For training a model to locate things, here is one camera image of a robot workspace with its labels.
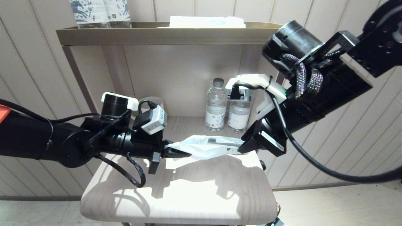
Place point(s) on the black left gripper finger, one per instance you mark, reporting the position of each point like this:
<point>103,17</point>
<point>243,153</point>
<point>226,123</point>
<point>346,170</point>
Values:
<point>172,150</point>
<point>172,155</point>

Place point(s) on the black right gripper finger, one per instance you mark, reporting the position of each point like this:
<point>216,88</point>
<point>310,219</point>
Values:
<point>246,147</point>

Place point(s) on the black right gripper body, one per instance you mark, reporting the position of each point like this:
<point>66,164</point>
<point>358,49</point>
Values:
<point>276,125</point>

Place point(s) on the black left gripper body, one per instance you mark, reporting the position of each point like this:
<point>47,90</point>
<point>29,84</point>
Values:
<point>138,146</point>

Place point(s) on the white floral plastic bag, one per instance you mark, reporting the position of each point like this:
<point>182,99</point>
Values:
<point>201,149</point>

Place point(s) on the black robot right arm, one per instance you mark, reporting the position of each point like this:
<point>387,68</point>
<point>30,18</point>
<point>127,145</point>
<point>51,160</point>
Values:
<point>339,72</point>

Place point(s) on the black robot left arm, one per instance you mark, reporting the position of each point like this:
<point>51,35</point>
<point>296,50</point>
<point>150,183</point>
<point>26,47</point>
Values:
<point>31,138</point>

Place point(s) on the black angled power plug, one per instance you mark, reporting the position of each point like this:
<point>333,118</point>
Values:
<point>263,164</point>

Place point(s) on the clear plastic water bottle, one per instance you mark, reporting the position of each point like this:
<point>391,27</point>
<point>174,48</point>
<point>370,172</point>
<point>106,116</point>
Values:
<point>216,106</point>
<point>239,116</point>

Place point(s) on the beige wooden shelf cabinet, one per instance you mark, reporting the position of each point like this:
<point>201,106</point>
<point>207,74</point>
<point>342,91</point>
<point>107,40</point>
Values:
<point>188,201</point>

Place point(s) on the white ribbed mug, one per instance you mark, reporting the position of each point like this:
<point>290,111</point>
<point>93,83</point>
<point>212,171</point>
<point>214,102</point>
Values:
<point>157,101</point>

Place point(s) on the grey blue floor device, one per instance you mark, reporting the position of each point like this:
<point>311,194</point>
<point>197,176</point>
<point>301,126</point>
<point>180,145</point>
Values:
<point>274,222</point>

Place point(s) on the white blue flat packet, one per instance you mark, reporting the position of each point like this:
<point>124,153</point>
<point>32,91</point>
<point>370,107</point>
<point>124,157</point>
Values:
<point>204,22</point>

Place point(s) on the blue floral print pouch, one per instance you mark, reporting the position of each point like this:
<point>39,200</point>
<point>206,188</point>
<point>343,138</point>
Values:
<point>89,14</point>
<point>121,12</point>

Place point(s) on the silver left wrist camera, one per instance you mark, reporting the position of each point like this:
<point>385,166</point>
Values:
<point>155,122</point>

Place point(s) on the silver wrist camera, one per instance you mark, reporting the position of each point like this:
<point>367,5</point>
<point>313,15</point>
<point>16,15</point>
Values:
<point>240,92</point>
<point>155,122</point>

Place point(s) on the white right camera bracket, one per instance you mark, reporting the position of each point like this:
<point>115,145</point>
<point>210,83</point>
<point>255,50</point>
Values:
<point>267,91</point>

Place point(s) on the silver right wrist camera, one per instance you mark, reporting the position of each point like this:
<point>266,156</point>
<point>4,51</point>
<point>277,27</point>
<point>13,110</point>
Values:
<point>240,92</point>

